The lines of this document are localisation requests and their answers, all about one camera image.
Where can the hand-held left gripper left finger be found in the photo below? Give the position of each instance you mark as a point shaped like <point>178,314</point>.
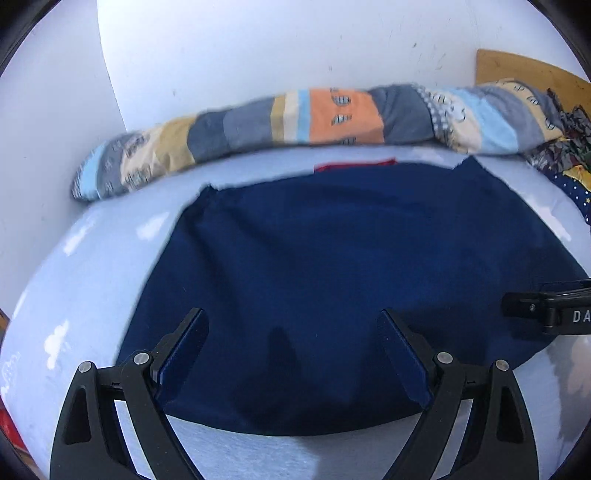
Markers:
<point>184,350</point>

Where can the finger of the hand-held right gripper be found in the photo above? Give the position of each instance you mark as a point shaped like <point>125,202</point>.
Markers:
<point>526,305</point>

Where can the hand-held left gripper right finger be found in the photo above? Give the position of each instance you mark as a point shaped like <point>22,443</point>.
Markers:
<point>401,355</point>

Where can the navy work jacket red collar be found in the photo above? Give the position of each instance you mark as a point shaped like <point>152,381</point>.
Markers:
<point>323,258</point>

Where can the dark patterned clothes pile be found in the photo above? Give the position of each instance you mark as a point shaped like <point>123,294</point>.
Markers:
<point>572,134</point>

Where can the light blue cloud blanket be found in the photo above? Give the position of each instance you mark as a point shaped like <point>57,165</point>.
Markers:
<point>83,295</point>

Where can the navy star print cloth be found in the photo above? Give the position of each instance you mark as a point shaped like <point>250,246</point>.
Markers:
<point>579,189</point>

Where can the wooden headboard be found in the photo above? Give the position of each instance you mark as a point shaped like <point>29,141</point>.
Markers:
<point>517,69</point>

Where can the rolled patchwork quilt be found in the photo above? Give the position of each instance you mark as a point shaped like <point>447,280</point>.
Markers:
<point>346,115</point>

